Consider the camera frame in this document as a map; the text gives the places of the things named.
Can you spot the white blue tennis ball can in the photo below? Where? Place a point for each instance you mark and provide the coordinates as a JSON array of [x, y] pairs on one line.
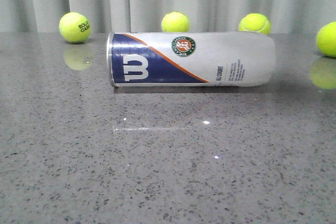
[[215, 59]]

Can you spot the middle yellow tennis ball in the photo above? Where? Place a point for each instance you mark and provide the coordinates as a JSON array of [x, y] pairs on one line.
[[175, 22]]

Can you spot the yellow tennis ball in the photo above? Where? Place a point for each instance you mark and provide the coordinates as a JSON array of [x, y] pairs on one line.
[[325, 39], [175, 22], [74, 27], [255, 22]]

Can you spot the left yellow tennis ball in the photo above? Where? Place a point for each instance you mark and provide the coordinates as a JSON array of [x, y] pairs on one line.
[[74, 27]]

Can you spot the far right yellow tennis ball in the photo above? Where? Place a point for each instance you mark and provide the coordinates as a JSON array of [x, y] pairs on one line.
[[325, 39]]

